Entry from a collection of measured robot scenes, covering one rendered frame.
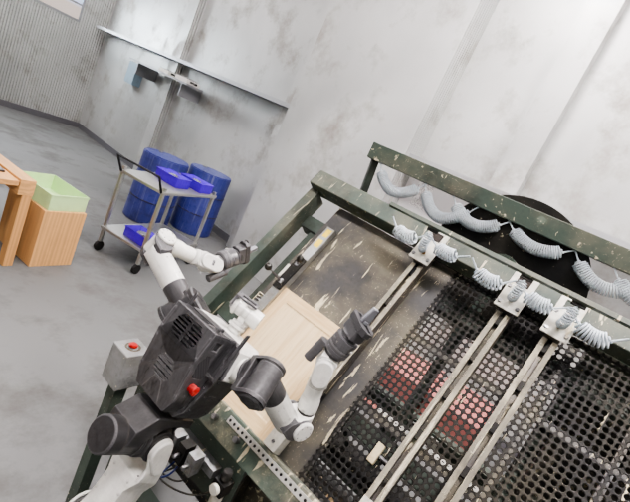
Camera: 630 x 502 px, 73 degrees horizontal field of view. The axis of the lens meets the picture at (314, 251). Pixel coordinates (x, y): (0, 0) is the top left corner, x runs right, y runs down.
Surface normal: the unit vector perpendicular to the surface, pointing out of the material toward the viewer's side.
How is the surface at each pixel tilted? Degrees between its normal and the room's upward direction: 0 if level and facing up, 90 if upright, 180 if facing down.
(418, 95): 90
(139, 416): 22
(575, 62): 90
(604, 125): 90
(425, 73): 90
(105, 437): 67
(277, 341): 56
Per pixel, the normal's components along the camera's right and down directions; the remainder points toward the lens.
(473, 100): -0.58, -0.07
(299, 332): -0.22, -0.54
